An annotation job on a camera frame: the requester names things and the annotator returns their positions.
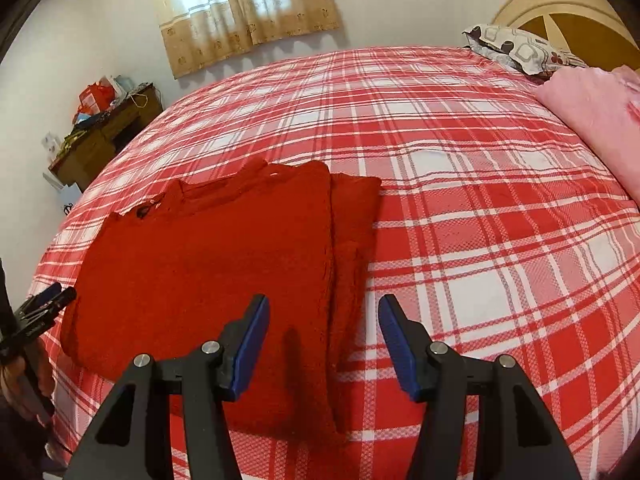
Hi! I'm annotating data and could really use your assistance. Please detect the grey patterned pillow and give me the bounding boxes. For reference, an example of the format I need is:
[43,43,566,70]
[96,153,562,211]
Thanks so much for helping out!
[461,24,592,79]

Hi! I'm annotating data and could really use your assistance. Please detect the white paper bag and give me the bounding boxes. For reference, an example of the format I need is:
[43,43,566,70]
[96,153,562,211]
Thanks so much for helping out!
[42,172,84,217]

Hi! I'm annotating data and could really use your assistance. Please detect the red embroidered sweater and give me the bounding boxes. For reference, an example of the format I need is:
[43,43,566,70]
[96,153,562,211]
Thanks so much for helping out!
[60,156,384,443]

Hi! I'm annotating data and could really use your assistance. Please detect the pink floral quilt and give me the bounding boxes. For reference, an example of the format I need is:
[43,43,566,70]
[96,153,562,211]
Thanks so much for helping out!
[532,65,640,203]

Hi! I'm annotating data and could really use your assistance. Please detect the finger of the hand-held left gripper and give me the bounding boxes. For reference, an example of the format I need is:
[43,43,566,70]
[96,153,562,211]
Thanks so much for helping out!
[15,286,78,343]
[14,282,64,318]

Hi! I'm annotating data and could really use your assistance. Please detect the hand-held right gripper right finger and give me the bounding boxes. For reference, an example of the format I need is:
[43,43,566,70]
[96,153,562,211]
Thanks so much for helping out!
[377,294,586,480]

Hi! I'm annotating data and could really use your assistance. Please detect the beige window curtain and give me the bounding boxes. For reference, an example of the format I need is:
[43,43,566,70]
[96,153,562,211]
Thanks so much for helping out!
[142,0,344,79]

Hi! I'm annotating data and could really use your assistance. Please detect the pale plastic bag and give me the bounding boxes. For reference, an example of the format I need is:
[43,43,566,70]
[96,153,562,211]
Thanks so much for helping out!
[111,75,136,103]

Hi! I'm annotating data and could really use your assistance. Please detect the person's left hand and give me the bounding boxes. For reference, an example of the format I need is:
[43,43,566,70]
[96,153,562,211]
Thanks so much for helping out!
[0,352,55,423]

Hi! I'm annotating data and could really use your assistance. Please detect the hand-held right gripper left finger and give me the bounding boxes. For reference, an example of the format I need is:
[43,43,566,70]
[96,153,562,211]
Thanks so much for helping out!
[65,294,271,480]

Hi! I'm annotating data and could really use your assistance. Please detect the dark wooden desk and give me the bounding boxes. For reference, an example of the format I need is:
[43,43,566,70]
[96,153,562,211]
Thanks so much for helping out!
[48,81,165,194]

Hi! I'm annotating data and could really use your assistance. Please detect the cream wooden headboard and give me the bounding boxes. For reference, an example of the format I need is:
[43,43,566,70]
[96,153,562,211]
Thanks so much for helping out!
[492,0,640,72]

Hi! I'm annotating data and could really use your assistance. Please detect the red gift bag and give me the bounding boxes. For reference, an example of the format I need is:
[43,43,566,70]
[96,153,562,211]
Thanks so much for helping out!
[76,82,115,117]

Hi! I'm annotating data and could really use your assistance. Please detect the bed with red plaid sheet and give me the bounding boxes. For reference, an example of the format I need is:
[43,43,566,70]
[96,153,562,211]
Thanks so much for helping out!
[27,46,640,480]

